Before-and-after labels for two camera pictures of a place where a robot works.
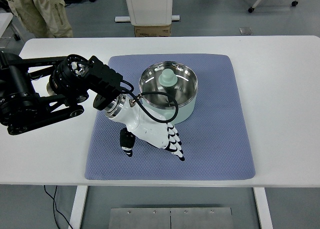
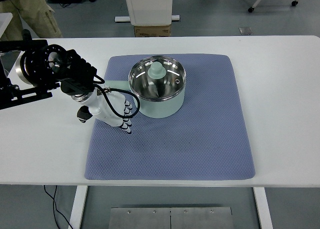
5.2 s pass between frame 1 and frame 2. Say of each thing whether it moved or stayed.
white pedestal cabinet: stayed
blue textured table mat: stayed
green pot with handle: moved
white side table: stayed
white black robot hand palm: moved
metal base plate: stayed
